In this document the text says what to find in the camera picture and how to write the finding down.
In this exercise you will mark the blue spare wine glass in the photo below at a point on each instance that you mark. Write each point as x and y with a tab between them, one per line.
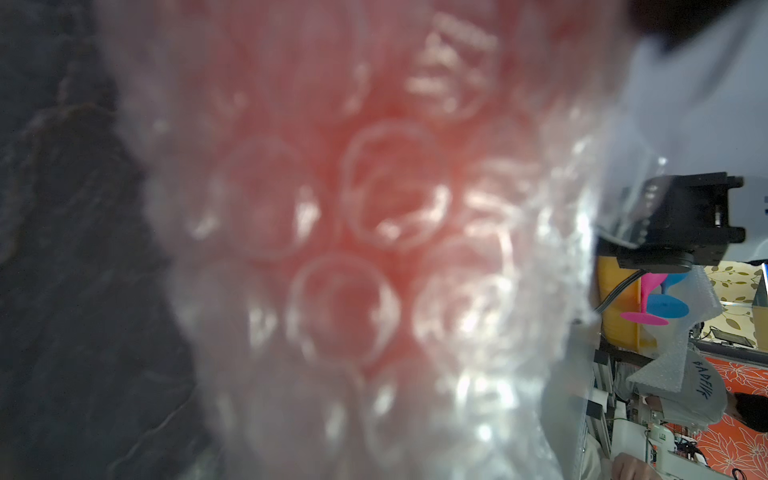
663	304

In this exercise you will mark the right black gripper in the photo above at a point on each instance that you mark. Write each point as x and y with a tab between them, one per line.
687	224

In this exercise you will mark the clear bubble wrap sheet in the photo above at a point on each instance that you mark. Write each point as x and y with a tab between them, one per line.
509	406

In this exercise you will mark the red plastic wine glass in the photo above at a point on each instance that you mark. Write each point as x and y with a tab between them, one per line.
374	169

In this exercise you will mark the pink spare wine glass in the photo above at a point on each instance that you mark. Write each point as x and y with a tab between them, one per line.
648	283

